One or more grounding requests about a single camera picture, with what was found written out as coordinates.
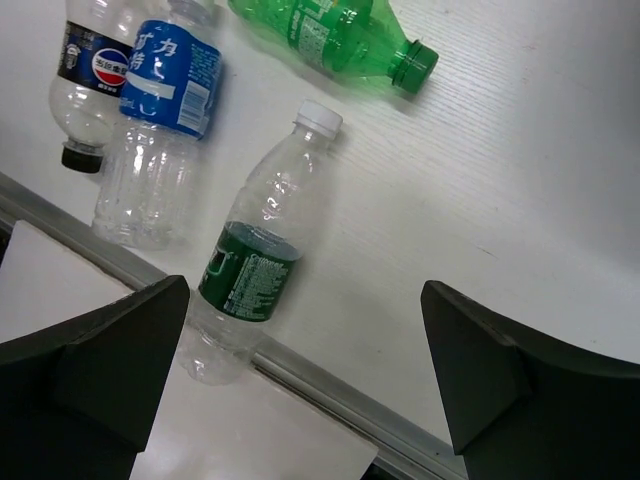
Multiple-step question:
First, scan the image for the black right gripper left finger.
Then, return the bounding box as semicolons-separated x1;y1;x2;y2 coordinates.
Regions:
1;275;190;479

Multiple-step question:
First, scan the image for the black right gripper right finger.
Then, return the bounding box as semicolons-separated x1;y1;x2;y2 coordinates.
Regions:
421;280;639;479

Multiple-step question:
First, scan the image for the clear bottle blue label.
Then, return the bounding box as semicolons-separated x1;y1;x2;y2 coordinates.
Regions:
92;1;222;250

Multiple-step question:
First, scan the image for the clear Pepsi bottle black cap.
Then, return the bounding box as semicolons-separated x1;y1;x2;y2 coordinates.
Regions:
49;1;136;174

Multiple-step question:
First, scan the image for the clear bottle green label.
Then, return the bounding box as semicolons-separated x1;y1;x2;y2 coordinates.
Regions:
176;100;343;385

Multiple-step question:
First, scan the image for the green plastic bottle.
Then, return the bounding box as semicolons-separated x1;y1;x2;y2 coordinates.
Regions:
229;0;439;94

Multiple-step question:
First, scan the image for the aluminium table edge rail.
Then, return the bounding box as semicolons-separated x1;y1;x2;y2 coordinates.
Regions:
1;175;467;479

